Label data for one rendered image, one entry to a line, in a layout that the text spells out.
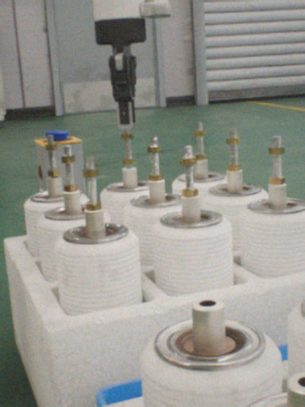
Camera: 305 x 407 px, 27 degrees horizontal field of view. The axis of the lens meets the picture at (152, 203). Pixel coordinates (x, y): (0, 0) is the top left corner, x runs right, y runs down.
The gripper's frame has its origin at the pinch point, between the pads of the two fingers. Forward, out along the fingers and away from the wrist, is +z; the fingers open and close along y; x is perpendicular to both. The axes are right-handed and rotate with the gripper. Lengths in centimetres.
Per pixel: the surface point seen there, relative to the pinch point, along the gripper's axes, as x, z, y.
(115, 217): -2.4, 14.3, 4.4
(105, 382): -1.7, 24.9, 34.3
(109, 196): -3.2, 11.3, 3.7
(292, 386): 12, 8, 67
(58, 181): -10.3, 8.3, 5.1
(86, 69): -68, -2, -471
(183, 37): 20, -24, -492
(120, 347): 0.1, 21.3, 33.6
